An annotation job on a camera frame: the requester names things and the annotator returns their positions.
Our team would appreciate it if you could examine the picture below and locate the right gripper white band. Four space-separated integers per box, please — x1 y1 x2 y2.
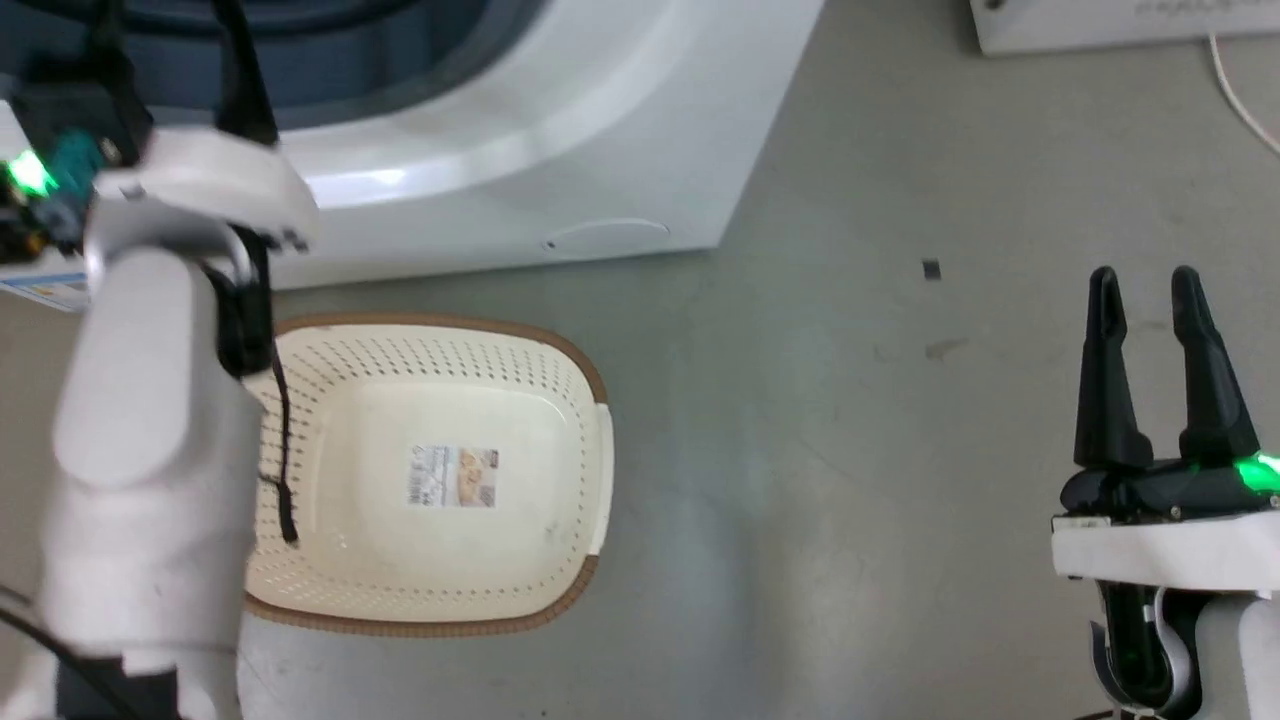
1050 264 1280 603

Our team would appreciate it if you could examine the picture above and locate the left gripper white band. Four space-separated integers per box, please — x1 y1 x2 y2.
0 0 321 267

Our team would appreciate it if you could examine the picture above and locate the white front-load washing machine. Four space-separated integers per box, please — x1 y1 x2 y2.
0 0 827 313

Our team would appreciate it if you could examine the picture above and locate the cream perforated basket brown rim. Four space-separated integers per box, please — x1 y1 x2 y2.
238 313 614 639

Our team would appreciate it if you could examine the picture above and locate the dark grey washer door gasket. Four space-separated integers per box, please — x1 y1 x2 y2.
0 0 553 135

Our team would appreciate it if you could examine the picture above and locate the blue white washer label sticker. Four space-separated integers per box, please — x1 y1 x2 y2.
0 270 93 314

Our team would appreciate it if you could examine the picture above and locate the white box appliance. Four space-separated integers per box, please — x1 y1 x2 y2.
968 0 1280 56

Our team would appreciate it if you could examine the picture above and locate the oval washer filter cover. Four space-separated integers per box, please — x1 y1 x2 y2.
543 217 672 252

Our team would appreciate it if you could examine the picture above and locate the printed product label sticker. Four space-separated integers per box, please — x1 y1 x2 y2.
406 444 499 509

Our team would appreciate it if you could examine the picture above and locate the thin white cable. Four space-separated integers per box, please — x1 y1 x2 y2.
1207 32 1280 158

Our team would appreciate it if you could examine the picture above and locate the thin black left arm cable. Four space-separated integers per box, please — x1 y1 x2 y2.
262 336 301 547

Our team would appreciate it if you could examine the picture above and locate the black left arm base cable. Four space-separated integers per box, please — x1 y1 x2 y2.
0 588 136 720

